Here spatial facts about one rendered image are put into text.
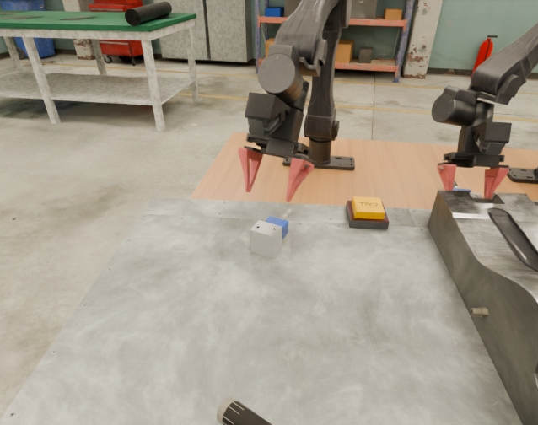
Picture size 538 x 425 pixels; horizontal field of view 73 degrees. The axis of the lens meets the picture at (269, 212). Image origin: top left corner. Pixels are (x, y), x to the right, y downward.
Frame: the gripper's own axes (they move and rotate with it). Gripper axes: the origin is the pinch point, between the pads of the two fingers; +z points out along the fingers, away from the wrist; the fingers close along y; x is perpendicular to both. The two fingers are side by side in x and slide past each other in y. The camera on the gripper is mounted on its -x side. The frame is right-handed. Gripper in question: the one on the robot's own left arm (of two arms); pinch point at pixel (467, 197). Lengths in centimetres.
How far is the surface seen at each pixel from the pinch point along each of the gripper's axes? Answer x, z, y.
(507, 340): -33.8, 18.3, -5.3
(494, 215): -13.4, 3.0, 0.0
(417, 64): 459, -184, 80
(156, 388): -41, 28, -50
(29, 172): 158, 6, -252
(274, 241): -19.2, 11.0, -38.6
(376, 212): -6.5, 4.8, -19.5
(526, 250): -20.6, 7.8, 2.3
